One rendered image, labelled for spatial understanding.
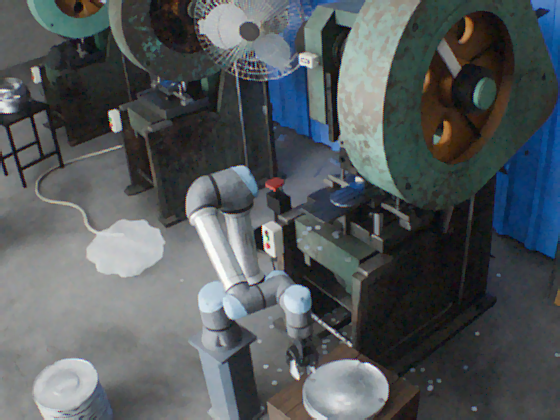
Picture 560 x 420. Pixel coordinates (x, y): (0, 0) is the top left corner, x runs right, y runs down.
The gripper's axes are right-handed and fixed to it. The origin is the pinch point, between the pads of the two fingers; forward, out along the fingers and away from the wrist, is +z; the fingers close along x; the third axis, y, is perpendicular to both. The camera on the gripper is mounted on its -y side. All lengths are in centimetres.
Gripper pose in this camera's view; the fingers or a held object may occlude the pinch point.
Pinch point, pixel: (301, 372)
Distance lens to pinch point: 196.2
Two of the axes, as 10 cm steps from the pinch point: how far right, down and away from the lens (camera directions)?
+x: 9.3, -2.6, 2.8
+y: 3.7, 4.6, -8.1
